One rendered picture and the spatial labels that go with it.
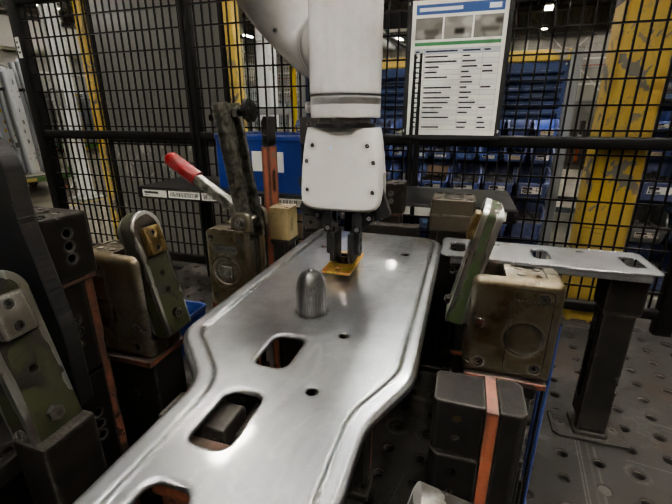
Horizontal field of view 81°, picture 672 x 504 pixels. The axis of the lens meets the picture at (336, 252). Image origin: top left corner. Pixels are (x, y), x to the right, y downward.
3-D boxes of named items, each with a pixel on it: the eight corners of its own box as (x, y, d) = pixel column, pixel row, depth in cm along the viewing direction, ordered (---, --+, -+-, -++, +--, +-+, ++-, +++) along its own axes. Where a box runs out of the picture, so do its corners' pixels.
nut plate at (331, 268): (349, 276, 49) (349, 267, 49) (320, 272, 50) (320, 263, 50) (365, 255, 57) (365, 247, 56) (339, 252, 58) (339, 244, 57)
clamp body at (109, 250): (182, 556, 47) (130, 267, 35) (107, 528, 51) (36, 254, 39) (225, 491, 56) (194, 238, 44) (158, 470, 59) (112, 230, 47)
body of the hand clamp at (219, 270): (261, 438, 65) (245, 231, 53) (224, 429, 67) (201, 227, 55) (277, 413, 70) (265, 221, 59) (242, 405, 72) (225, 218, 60)
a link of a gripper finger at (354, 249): (347, 214, 50) (346, 264, 52) (372, 215, 49) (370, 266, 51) (353, 208, 52) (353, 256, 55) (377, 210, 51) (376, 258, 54)
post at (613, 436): (630, 451, 62) (682, 282, 53) (552, 435, 65) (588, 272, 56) (616, 422, 68) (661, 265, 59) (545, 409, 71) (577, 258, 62)
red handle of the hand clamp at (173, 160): (250, 219, 53) (159, 150, 54) (243, 231, 54) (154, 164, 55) (264, 212, 57) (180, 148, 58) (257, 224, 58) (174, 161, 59)
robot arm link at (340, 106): (295, 95, 44) (296, 123, 45) (372, 93, 42) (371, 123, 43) (320, 98, 52) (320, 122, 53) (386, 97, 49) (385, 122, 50)
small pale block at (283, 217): (296, 404, 72) (288, 208, 60) (278, 400, 73) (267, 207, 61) (303, 392, 75) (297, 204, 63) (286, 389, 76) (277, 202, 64)
